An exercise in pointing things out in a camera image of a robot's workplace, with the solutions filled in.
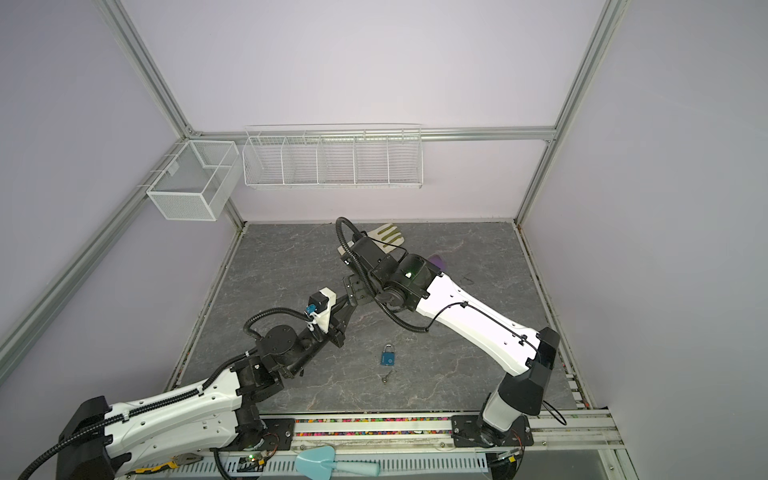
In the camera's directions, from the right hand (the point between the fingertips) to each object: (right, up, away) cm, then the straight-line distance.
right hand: (365, 282), depth 71 cm
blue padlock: (+5, -24, +15) cm, 28 cm away
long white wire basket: (-14, +39, +28) cm, 50 cm away
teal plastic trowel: (-11, -43, 0) cm, 44 cm away
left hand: (-3, -5, -1) cm, 6 cm away
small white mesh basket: (-59, +31, +29) cm, 73 cm away
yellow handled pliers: (-44, -42, -1) cm, 61 cm away
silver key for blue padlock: (+4, -28, +12) cm, 31 cm away
